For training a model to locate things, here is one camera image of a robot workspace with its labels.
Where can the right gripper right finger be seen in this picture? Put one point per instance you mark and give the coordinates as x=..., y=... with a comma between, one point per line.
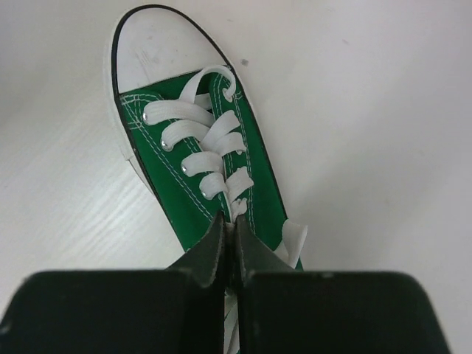
x=283, y=310

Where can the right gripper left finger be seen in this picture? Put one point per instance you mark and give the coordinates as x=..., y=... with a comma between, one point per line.
x=179, y=309

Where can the green sneaker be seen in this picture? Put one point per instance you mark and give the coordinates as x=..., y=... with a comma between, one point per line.
x=188, y=129

